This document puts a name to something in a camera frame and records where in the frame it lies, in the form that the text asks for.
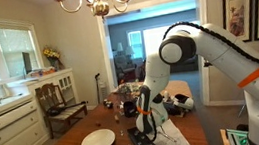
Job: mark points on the dark grey sofa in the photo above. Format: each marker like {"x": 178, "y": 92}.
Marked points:
{"x": 186, "y": 66}

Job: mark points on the white glass-door cabinet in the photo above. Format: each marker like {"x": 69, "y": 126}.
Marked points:
{"x": 60, "y": 83}

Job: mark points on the white round plate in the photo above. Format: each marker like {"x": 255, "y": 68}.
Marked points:
{"x": 97, "y": 141}

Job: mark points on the white VR controller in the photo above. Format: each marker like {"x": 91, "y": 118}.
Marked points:
{"x": 166, "y": 96}

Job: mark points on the silver metal spoon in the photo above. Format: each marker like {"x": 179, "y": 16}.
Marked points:
{"x": 168, "y": 136}

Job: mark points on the grey armchair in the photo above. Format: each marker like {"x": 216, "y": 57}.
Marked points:
{"x": 124, "y": 68}

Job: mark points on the white window blind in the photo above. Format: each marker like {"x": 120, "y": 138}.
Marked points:
{"x": 15, "y": 50}

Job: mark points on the brass chandelier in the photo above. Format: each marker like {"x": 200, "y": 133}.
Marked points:
{"x": 99, "y": 6}

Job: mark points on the small brown nut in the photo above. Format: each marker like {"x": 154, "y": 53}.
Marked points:
{"x": 98, "y": 123}

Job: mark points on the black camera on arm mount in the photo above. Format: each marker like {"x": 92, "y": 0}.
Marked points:
{"x": 206, "y": 62}

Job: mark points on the black mug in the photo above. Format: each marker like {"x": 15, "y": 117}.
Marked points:
{"x": 130, "y": 109}

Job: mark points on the small black toy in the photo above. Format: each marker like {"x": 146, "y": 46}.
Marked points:
{"x": 108, "y": 103}

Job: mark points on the small tan object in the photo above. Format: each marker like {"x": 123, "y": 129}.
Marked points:
{"x": 116, "y": 118}

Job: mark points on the black walking cane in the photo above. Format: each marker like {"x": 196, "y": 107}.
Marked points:
{"x": 98, "y": 86}

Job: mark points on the brown wooden chair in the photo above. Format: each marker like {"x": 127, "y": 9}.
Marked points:
{"x": 50, "y": 98}

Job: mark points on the white VR headset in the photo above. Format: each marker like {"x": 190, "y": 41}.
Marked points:
{"x": 183, "y": 101}

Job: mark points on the dark decorative plant ornament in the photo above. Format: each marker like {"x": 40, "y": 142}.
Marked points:
{"x": 125, "y": 90}

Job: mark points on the long black box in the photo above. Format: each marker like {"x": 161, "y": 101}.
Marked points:
{"x": 173, "y": 108}

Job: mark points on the yellow flower bouquet vase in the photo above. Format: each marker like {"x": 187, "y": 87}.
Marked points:
{"x": 51, "y": 54}

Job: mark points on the white table lamp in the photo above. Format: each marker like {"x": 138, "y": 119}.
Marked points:
{"x": 129, "y": 50}

